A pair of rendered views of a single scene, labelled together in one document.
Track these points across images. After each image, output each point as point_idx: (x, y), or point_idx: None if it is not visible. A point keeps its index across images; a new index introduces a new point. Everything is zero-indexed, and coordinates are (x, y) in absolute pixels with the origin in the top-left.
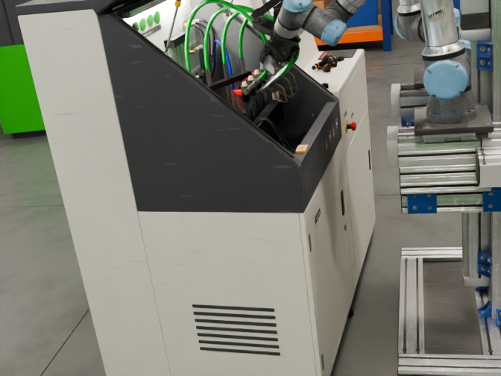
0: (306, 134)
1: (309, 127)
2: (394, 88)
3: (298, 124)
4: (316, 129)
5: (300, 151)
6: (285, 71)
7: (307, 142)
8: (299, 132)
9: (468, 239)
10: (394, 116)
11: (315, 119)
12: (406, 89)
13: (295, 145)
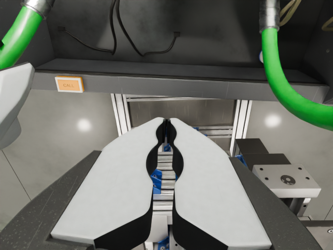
0: (149, 76)
1: (316, 37)
2: (293, 192)
3: (329, 16)
4: (171, 90)
5: (56, 84)
6: (262, 56)
7: (107, 86)
8: (317, 15)
9: (171, 151)
10: (252, 168)
11: (228, 80)
12: (299, 198)
13: (250, 21)
